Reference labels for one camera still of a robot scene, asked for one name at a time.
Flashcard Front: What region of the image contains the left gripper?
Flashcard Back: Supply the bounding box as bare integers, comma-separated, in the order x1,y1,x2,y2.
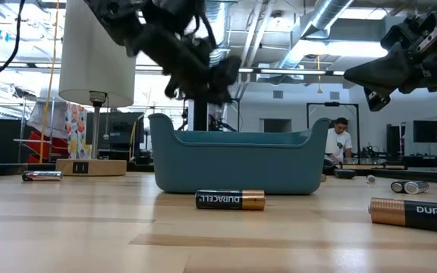
127,23,242,105

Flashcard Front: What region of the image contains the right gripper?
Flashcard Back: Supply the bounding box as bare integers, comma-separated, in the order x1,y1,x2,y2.
343,0,437,113

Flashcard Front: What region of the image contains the teal plastic bin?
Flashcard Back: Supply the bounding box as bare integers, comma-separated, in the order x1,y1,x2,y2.
148,112,332,196

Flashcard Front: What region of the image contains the black monitor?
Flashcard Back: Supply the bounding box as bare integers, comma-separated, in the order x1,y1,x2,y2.
85,111,146,152
413,120,437,144

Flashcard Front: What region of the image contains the person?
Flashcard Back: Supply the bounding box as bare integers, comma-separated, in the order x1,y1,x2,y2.
324,117,354,165

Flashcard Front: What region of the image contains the white shade wooden base lamp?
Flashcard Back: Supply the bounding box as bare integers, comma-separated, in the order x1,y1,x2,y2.
55,0,137,177

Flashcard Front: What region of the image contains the floral patterned cloth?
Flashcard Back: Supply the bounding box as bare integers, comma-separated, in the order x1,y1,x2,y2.
65,102,91,160

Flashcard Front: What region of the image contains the red rack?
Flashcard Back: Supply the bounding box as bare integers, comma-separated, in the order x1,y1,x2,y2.
24,130,70,165

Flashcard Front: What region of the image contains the ribbed ventilation duct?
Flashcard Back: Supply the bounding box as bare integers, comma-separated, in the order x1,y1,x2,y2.
203,0,230,67

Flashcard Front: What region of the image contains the black frame stand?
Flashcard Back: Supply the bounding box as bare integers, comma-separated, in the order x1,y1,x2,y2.
307,101,360,157

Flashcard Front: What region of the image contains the silver ventilation duct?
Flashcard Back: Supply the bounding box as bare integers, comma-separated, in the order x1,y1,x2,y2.
277,0,356,77

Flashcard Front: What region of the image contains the yellow cord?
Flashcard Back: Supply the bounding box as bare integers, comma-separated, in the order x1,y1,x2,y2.
38,0,61,164

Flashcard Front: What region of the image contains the black hanging cable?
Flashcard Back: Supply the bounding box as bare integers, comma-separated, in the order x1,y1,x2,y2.
0,0,27,91

